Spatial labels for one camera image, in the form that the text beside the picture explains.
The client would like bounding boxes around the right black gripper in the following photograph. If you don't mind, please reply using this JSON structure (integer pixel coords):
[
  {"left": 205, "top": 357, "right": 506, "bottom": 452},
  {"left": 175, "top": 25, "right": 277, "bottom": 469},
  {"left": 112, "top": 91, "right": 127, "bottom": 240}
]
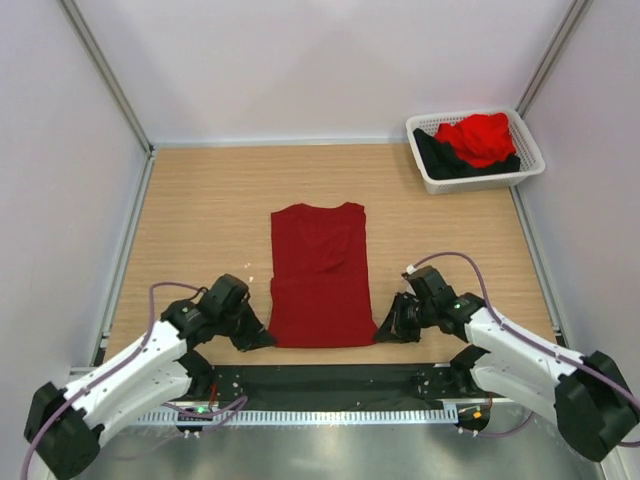
[{"left": 375, "top": 290, "right": 437, "bottom": 343}]

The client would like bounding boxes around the dark red t-shirt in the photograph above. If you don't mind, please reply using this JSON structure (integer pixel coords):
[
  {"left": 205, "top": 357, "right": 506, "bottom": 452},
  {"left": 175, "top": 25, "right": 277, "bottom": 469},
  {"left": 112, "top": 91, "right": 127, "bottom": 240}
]
[{"left": 269, "top": 202, "right": 377, "bottom": 349}]

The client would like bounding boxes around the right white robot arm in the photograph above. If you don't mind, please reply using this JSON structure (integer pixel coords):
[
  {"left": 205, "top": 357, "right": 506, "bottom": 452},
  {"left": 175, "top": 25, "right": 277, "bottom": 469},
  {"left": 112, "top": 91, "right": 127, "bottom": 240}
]
[{"left": 374, "top": 266, "right": 639, "bottom": 462}]

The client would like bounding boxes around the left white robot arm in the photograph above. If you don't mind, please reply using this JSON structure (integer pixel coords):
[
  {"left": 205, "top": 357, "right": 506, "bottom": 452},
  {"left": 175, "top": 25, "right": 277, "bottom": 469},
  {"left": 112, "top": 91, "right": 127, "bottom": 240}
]
[{"left": 20, "top": 274, "right": 274, "bottom": 479}]

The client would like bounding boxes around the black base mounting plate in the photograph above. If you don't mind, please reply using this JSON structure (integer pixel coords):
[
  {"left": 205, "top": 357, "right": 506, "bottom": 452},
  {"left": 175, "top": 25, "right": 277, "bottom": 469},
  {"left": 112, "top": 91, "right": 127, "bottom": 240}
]
[{"left": 179, "top": 363, "right": 498, "bottom": 412}]

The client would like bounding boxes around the black shirt in basket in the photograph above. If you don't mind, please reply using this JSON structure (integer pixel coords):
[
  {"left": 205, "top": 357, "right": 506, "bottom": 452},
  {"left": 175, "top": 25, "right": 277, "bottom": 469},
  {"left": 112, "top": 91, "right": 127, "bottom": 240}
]
[{"left": 413, "top": 129, "right": 521, "bottom": 180}]

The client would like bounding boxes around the white plastic basket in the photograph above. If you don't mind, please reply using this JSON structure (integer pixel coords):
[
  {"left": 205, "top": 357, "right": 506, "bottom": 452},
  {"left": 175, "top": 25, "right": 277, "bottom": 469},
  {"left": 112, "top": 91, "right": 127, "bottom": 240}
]
[{"left": 405, "top": 109, "right": 546, "bottom": 195}]

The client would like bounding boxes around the bright red shirt in basket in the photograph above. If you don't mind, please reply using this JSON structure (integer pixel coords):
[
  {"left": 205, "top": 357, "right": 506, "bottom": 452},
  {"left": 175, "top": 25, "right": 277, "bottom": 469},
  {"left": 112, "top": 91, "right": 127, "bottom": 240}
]
[{"left": 435, "top": 112, "right": 516, "bottom": 168}]

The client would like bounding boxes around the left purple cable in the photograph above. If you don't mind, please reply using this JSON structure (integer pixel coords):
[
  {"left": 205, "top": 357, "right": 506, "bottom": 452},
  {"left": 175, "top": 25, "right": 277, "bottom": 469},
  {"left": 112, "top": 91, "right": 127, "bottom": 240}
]
[{"left": 21, "top": 282, "right": 249, "bottom": 480}]

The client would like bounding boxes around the purple cable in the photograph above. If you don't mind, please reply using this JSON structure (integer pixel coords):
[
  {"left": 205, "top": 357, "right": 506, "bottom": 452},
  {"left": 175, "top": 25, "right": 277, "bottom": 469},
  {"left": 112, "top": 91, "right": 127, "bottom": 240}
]
[
  {"left": 405, "top": 251, "right": 640, "bottom": 447},
  {"left": 21, "top": 282, "right": 249, "bottom": 480}
]

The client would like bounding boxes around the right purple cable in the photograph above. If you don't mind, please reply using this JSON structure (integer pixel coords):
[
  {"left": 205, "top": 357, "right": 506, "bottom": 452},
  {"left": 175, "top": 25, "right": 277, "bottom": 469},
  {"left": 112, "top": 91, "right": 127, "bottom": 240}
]
[{"left": 405, "top": 251, "right": 640, "bottom": 447}]

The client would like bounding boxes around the white slotted cable duct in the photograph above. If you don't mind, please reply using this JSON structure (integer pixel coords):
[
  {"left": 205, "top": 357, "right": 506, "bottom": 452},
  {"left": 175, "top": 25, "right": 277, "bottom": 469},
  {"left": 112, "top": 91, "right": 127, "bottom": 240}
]
[{"left": 132, "top": 404, "right": 458, "bottom": 428}]

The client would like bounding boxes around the aluminium front frame rail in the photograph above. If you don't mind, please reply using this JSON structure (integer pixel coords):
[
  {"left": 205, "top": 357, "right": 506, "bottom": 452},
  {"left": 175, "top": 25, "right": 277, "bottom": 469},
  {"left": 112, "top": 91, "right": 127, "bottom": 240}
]
[{"left": 67, "top": 364, "right": 551, "bottom": 407}]

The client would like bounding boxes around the right aluminium corner post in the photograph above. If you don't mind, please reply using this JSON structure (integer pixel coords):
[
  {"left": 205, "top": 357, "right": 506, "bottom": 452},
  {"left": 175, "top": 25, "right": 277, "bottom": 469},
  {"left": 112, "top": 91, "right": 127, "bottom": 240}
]
[{"left": 516, "top": 0, "right": 593, "bottom": 117}]

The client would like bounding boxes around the aluminium corner post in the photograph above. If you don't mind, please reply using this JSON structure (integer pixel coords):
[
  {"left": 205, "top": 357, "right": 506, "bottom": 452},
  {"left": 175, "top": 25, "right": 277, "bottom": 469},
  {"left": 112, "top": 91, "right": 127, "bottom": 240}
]
[
  {"left": 57, "top": 0, "right": 154, "bottom": 156},
  {"left": 516, "top": 0, "right": 593, "bottom": 117}
]

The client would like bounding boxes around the left aluminium corner post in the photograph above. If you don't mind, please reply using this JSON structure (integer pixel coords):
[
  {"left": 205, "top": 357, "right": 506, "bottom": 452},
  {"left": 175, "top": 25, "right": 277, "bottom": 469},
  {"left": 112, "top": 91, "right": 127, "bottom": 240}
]
[{"left": 57, "top": 0, "right": 154, "bottom": 156}]

